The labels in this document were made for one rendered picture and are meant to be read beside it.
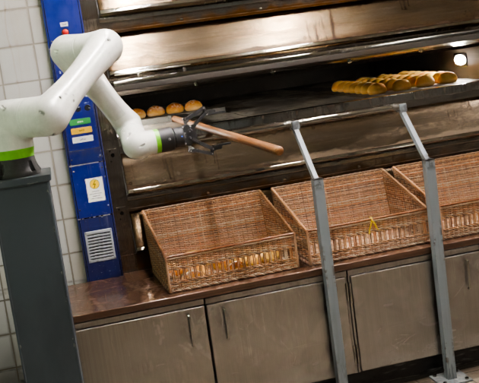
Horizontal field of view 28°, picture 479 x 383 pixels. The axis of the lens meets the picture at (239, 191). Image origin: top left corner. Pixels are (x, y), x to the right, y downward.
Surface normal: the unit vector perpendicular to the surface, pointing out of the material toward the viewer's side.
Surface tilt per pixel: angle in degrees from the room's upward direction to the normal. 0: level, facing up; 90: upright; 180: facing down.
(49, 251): 90
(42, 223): 90
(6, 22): 90
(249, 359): 90
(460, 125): 70
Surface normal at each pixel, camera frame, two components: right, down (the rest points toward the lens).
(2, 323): 0.23, 0.13
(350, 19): 0.18, -0.22
